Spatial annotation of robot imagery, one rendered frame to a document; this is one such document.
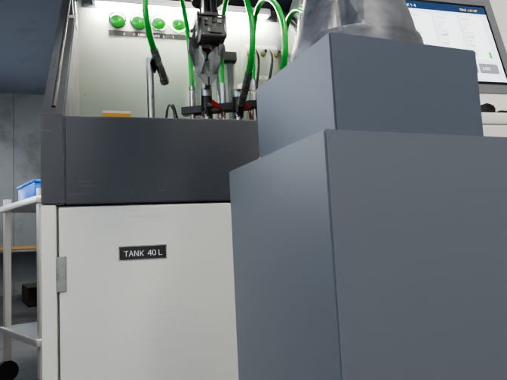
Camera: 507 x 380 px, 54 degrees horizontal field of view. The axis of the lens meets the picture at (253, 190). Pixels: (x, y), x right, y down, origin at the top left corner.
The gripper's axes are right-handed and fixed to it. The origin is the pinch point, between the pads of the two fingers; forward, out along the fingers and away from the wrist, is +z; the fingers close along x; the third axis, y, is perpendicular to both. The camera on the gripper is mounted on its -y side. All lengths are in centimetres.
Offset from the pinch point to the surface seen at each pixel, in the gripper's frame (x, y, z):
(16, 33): -119, -491, -215
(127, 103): -17.5, -31.1, -2.9
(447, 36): 75, -6, -19
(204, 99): -0.6, -1.9, 3.9
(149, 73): -14.2, 3.8, 0.1
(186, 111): -1.8, -22.4, 1.4
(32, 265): -113, -561, 53
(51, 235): -33, 23, 36
